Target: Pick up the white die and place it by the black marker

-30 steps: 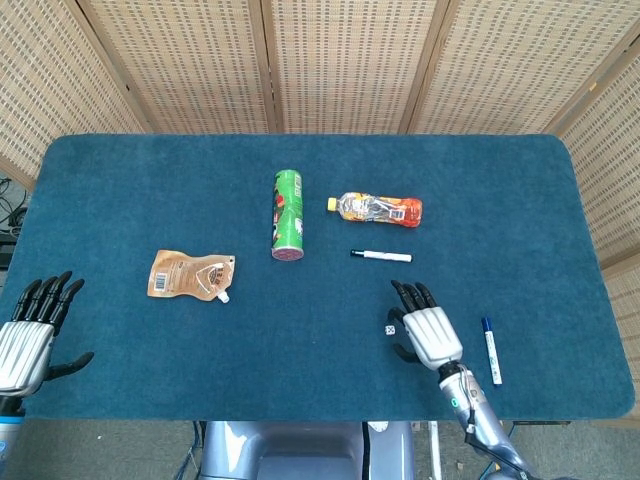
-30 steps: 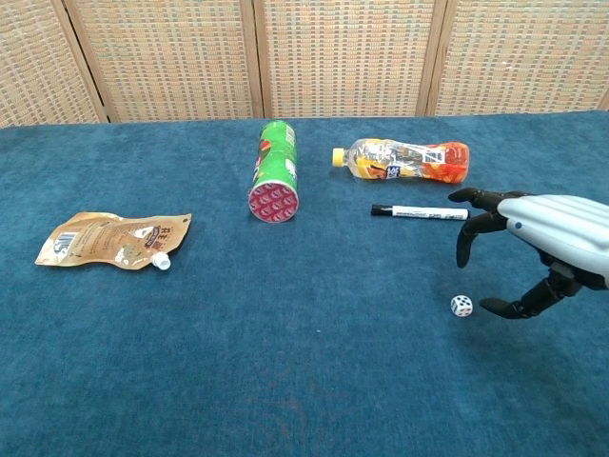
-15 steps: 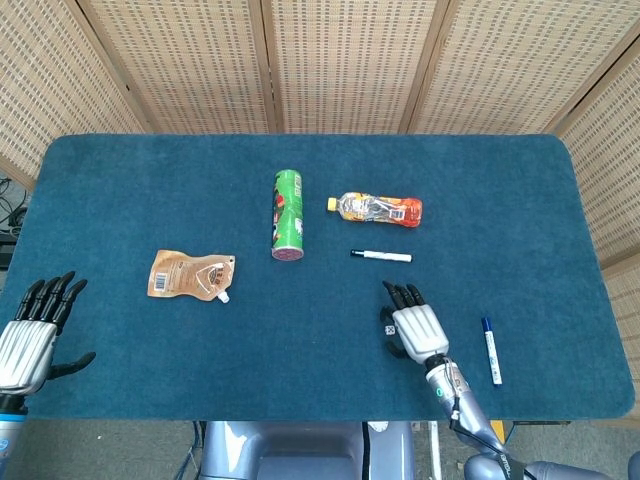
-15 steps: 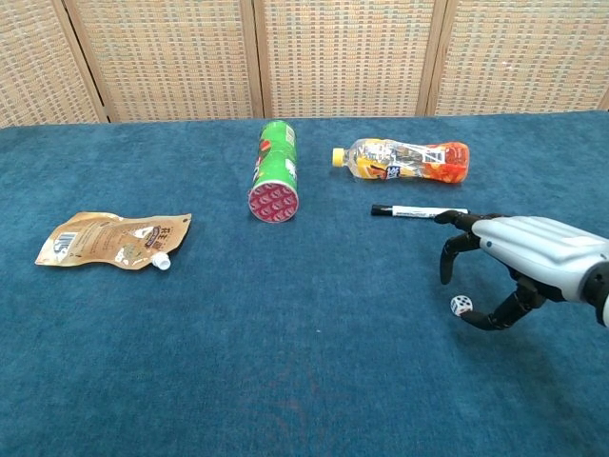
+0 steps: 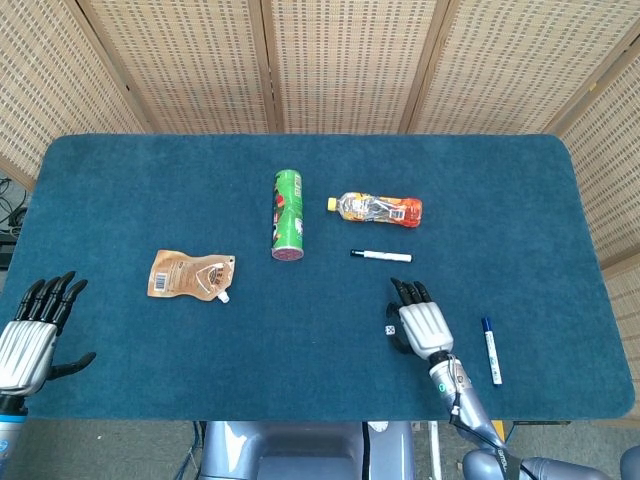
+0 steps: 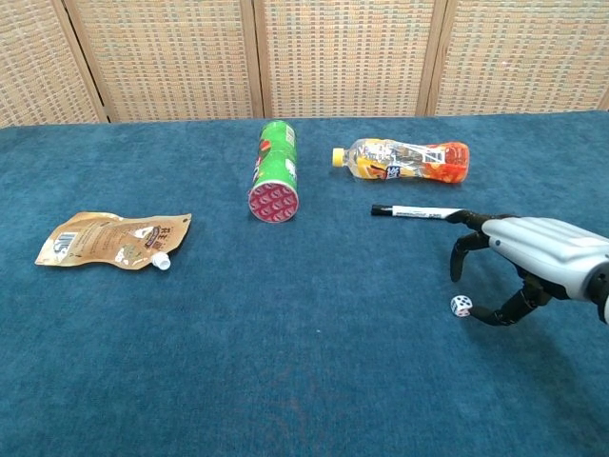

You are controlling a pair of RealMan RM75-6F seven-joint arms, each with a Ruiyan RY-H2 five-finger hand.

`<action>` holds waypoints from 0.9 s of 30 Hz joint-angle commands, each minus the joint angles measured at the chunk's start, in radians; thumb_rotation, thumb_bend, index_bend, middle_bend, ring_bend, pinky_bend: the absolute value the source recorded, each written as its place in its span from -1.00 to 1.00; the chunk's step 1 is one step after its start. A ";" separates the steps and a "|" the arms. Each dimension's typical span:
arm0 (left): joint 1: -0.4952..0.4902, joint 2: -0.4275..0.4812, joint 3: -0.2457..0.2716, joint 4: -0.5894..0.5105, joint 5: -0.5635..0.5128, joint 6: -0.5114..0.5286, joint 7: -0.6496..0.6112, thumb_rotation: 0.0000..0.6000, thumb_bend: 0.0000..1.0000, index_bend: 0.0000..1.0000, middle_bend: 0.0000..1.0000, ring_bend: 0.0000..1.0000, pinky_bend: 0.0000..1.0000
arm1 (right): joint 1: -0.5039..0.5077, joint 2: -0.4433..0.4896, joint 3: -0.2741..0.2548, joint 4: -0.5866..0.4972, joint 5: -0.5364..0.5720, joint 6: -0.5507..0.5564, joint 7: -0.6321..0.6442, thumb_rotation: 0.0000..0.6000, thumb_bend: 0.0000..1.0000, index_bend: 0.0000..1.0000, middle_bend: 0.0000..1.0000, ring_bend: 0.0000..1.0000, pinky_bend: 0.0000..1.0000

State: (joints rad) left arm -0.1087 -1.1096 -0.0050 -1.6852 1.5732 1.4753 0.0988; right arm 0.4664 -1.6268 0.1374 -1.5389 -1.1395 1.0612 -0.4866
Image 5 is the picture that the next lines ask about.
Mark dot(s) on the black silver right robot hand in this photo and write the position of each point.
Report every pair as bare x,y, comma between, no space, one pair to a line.
425,327

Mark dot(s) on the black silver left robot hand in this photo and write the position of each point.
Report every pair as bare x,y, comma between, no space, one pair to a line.
25,352

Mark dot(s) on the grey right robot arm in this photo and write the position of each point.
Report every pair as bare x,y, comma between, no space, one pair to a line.
470,405

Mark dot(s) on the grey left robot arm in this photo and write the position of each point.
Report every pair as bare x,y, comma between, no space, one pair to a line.
10,430

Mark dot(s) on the white marker with blue cap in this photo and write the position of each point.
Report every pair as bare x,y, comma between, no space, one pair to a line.
492,350

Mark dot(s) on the white marker with black cap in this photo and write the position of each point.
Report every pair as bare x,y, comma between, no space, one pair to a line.
385,256

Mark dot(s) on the white pole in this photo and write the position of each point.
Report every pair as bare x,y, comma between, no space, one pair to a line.
434,450

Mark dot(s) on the yellow floor tape strip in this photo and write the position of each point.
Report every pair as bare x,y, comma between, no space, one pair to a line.
498,427

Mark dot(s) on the crushed orange label plastic bottle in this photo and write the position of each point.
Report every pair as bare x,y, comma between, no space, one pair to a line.
380,209

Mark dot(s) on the blue carpet table mat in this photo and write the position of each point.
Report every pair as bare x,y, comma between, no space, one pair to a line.
300,360

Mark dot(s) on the grey robot torso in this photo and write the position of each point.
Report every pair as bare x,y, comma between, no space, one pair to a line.
300,450

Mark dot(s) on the brown spout pouch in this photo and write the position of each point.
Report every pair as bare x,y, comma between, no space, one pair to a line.
185,277

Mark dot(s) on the green chip can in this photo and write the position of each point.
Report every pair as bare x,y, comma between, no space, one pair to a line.
288,215

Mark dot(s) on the woven bamboo folding screen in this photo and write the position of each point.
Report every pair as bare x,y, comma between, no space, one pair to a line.
350,65

